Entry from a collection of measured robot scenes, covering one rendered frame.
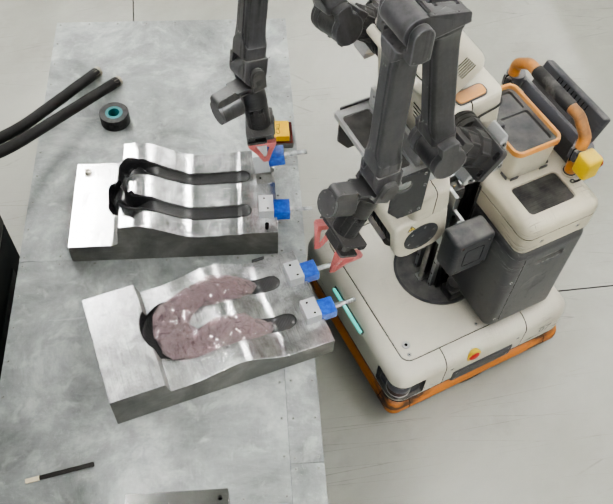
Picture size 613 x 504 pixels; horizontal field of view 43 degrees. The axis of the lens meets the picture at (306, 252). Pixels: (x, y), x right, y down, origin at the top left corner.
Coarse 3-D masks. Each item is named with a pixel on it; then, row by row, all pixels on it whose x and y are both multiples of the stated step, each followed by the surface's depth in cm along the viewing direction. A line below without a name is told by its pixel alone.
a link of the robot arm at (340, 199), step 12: (348, 180) 156; (360, 180) 157; (324, 192) 154; (336, 192) 152; (348, 192) 153; (360, 192) 154; (372, 192) 156; (384, 192) 153; (396, 192) 154; (324, 204) 155; (336, 204) 152; (348, 204) 154; (324, 216) 155; (336, 216) 155; (348, 216) 158
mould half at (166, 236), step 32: (160, 160) 195; (192, 160) 200; (224, 160) 200; (96, 192) 196; (160, 192) 189; (192, 192) 194; (224, 192) 194; (256, 192) 194; (96, 224) 190; (128, 224) 182; (160, 224) 184; (192, 224) 188; (224, 224) 189; (256, 224) 188; (96, 256) 190; (128, 256) 191; (160, 256) 192; (192, 256) 193
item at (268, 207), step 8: (264, 200) 189; (272, 200) 189; (280, 200) 191; (288, 200) 191; (264, 208) 188; (272, 208) 188; (280, 208) 190; (288, 208) 190; (296, 208) 191; (304, 208) 191; (264, 216) 189; (272, 216) 189; (280, 216) 190; (288, 216) 190
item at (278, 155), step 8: (264, 152) 189; (272, 152) 191; (280, 152) 190; (288, 152) 191; (296, 152) 191; (304, 152) 191; (256, 160) 189; (272, 160) 190; (280, 160) 190; (256, 168) 191; (264, 168) 192
